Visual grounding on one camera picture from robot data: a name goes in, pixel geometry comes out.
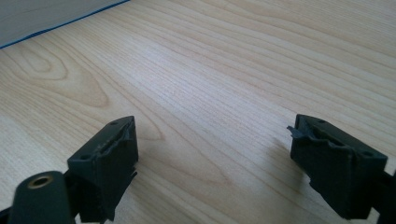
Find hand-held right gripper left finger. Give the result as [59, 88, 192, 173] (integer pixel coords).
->
[66, 115, 140, 224]

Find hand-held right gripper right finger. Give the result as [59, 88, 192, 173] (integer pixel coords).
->
[286, 113, 389, 220]

